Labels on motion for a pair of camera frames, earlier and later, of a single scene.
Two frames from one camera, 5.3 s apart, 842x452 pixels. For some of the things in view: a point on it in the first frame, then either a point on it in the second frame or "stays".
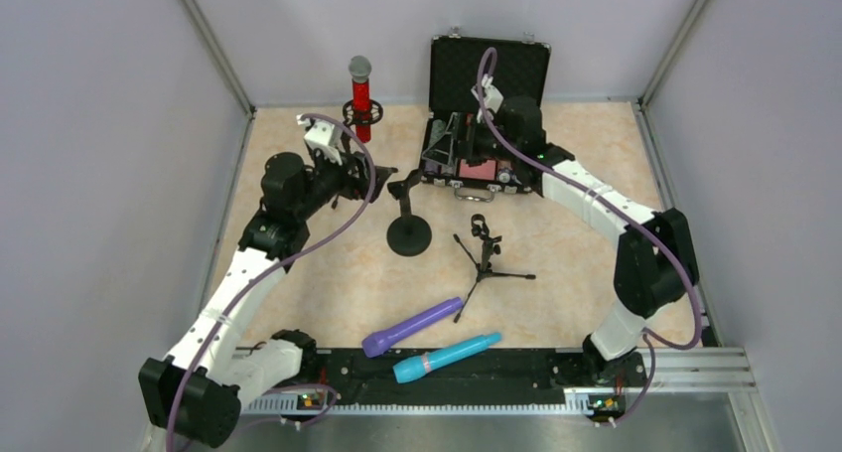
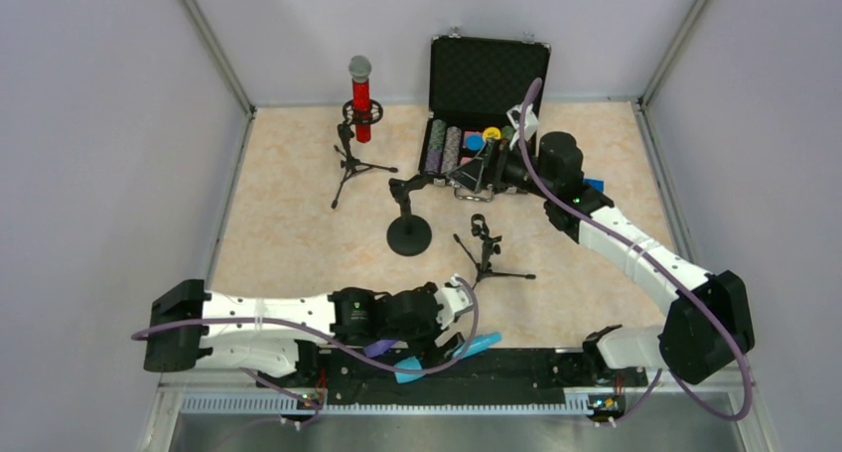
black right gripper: [472, 146] to [494, 166]
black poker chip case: [471, 76] stays
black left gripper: [358, 175] to [433, 330]
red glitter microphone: [359, 69] stays
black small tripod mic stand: [485, 268] stays
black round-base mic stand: [407, 234] stays
